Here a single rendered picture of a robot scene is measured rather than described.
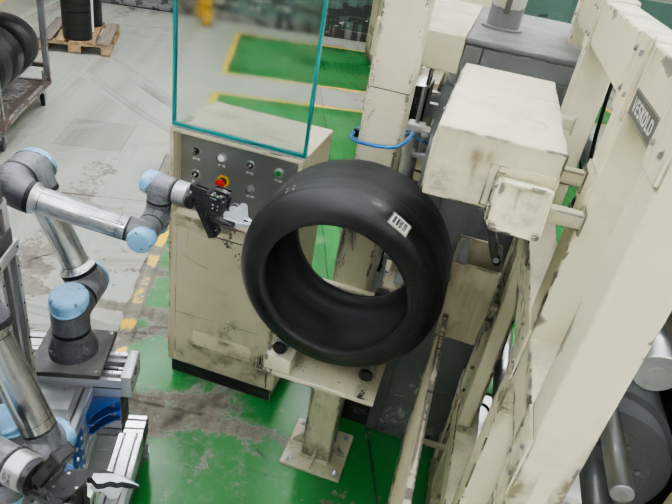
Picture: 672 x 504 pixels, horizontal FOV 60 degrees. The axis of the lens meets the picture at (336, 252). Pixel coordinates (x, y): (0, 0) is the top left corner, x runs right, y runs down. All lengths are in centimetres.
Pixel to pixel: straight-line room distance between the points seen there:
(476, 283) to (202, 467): 142
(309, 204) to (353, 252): 53
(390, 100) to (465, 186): 68
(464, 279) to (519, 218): 84
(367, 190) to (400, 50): 45
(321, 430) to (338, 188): 133
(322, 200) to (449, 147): 47
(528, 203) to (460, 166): 16
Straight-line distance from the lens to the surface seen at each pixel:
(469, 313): 197
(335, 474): 267
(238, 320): 266
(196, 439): 277
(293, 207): 153
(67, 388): 214
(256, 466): 268
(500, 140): 114
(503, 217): 108
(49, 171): 196
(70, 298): 198
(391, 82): 178
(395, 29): 175
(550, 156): 115
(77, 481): 133
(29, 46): 595
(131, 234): 173
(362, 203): 149
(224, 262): 252
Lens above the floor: 212
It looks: 31 degrees down
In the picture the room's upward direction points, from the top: 10 degrees clockwise
